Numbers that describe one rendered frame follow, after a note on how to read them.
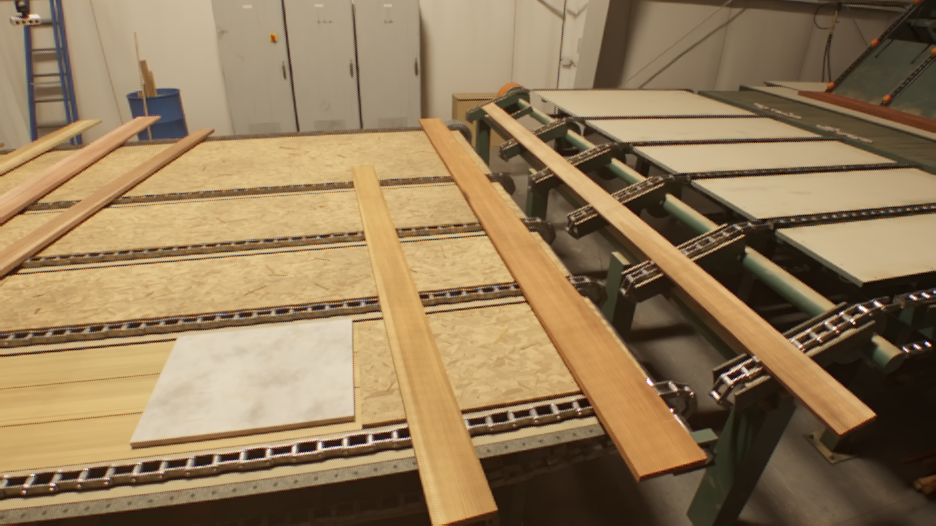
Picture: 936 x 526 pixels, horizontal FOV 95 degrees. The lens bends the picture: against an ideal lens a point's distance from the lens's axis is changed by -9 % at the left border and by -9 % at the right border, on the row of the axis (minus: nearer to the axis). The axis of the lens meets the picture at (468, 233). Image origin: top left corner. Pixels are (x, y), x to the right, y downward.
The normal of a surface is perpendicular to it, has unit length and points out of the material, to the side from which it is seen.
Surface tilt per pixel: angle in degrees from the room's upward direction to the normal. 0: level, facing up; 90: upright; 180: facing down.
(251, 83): 90
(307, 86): 90
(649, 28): 87
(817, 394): 22
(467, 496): 0
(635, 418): 0
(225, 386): 0
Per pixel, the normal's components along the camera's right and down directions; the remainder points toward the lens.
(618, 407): 0.02, -0.89
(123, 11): 0.22, 0.38
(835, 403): -0.34, -0.80
